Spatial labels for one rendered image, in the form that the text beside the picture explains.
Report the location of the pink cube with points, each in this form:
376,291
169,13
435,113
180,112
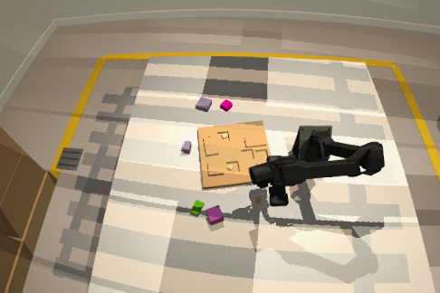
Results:
214,214

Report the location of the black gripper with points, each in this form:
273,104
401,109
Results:
278,195

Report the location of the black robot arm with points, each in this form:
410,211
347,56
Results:
288,171

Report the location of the small green block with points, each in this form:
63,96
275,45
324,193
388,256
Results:
197,207

